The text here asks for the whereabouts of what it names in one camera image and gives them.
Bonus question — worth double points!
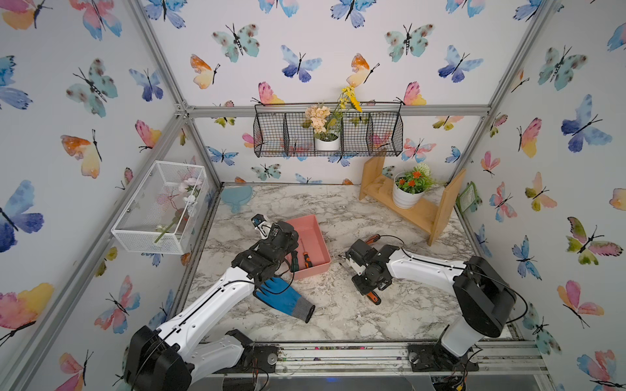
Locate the pink white artificial flower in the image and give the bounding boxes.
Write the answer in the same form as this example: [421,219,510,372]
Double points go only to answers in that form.
[154,177,203,244]

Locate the light blue hand mirror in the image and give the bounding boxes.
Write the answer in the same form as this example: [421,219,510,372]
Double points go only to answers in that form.
[221,185,254,213]

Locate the green orange artificial plant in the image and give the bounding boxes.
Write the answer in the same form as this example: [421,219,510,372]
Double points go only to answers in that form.
[395,163,437,195]

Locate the white mesh wall basket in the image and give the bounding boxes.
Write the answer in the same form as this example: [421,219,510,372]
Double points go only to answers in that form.
[111,161,210,255]

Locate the black wire wall basket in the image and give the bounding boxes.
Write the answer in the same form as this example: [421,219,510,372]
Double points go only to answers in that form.
[252,101,404,157]

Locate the small white basket pot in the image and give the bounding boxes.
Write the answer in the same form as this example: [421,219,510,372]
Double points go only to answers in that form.
[314,134,341,152]

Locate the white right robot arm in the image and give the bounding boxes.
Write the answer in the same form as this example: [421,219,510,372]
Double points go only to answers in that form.
[342,239,517,360]

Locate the beige yellow artificial flowers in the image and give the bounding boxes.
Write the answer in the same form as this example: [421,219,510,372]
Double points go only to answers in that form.
[301,86,363,138]

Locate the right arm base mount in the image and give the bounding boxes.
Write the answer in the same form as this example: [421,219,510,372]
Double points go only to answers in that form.
[407,341,479,373]

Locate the black handled screwdriver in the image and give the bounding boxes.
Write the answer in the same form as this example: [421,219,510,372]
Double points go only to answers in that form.
[290,249,299,274]

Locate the white flower pot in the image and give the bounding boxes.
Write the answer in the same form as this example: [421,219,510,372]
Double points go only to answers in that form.
[392,173,425,210]

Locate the green black screwdriver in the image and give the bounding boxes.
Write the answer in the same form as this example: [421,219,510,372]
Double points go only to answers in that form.
[299,239,313,269]

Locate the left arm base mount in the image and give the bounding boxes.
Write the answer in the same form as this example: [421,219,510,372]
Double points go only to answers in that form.
[215,329,278,374]

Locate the wooden desktop shelf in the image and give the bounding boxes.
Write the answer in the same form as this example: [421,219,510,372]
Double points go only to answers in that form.
[359,157,466,246]

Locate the green paper card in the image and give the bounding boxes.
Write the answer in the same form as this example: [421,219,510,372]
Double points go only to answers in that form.
[456,182,483,213]

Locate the pink storage box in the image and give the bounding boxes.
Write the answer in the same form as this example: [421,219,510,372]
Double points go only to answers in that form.
[286,215,331,280]

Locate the blue grey work glove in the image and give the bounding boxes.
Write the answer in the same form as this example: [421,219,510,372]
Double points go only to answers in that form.
[253,277,316,324]

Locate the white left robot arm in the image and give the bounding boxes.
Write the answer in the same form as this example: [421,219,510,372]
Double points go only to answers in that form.
[122,214,299,390]

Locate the orange black screwdriver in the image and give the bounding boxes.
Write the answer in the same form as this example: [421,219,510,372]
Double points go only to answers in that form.
[365,234,381,244]

